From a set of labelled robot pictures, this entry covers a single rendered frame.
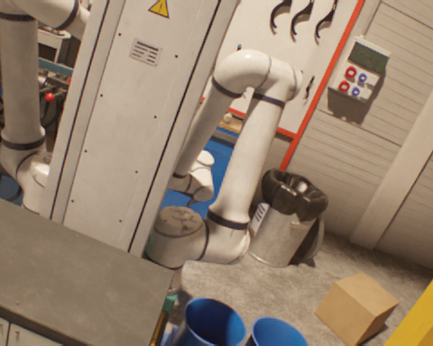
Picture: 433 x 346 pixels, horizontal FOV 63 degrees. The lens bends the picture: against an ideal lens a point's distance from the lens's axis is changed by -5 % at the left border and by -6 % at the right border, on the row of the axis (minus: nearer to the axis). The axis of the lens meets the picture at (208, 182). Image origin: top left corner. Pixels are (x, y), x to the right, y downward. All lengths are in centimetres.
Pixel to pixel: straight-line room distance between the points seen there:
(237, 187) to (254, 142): 16
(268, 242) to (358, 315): 86
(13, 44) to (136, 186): 58
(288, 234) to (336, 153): 137
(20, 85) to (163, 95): 53
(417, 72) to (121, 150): 350
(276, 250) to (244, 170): 180
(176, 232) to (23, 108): 65
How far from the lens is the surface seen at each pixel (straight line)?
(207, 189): 154
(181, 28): 97
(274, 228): 291
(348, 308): 269
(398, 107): 414
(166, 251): 125
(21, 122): 138
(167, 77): 98
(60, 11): 115
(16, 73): 131
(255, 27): 362
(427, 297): 196
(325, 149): 397
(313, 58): 373
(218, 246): 130
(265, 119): 124
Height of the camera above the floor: 144
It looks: 20 degrees down
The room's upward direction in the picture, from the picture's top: 23 degrees clockwise
